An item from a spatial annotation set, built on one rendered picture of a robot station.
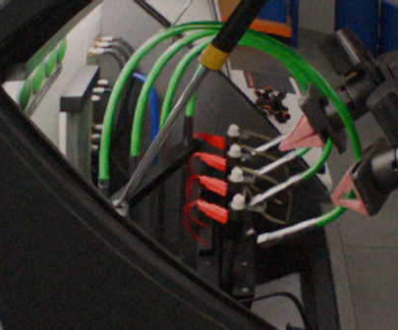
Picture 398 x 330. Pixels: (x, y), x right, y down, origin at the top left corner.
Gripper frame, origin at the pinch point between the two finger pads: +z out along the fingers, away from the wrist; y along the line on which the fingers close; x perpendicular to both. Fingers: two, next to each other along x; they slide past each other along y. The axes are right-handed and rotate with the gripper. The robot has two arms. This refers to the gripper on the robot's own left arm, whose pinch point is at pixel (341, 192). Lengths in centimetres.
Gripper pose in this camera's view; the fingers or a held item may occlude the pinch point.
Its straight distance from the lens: 74.0
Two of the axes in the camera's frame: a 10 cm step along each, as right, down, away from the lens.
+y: -6.6, 5.0, -5.6
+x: 5.8, 8.2, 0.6
